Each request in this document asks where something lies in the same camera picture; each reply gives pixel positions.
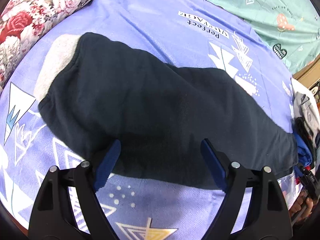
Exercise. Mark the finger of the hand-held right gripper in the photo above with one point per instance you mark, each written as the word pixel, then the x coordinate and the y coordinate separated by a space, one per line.
pixel 300 170

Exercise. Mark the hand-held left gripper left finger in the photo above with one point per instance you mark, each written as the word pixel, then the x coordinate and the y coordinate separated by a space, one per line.
pixel 107 165

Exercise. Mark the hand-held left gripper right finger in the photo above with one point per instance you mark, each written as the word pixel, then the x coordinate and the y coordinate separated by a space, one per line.
pixel 212 165

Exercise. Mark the dark navy pants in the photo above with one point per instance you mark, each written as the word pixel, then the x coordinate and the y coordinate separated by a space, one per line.
pixel 150 105

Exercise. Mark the person's right hand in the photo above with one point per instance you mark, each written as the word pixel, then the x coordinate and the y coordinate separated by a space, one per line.
pixel 301 206

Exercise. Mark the blue garment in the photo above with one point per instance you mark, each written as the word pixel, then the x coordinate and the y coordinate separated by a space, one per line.
pixel 303 150

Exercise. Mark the black garment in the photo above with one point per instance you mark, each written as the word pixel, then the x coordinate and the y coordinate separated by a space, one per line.
pixel 301 127

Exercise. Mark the grey garment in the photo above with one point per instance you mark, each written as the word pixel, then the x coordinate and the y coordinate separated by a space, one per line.
pixel 307 112

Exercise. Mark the dark decorated cabinet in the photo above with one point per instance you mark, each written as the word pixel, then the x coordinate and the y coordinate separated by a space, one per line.
pixel 315 90

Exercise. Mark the wooden bed headboard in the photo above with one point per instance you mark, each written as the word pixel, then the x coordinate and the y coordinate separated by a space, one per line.
pixel 307 73

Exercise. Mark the purple printed bed sheet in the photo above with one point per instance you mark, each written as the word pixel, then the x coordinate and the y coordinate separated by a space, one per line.
pixel 150 17

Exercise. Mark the floral bolster pillow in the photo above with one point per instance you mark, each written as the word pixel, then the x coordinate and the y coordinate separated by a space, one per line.
pixel 30 17

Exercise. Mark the green heart printed sheet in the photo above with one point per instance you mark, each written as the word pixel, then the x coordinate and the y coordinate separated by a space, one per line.
pixel 275 0

